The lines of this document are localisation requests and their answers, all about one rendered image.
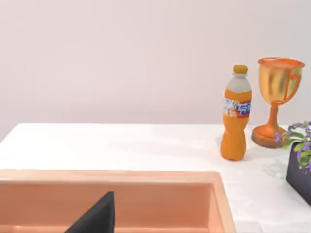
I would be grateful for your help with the dark pot with purple flowers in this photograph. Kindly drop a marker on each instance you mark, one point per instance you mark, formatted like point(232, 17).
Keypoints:
point(298, 167)

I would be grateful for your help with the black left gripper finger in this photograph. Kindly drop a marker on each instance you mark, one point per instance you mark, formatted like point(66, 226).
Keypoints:
point(99, 216)

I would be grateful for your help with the orange soda bottle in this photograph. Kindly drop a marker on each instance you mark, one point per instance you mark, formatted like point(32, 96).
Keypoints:
point(235, 116)

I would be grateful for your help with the golden trophy cup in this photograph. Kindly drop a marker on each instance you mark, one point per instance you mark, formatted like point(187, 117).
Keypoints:
point(275, 85)

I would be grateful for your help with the shallow salmon-coloured box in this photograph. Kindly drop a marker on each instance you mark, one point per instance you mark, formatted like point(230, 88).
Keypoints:
point(170, 194)

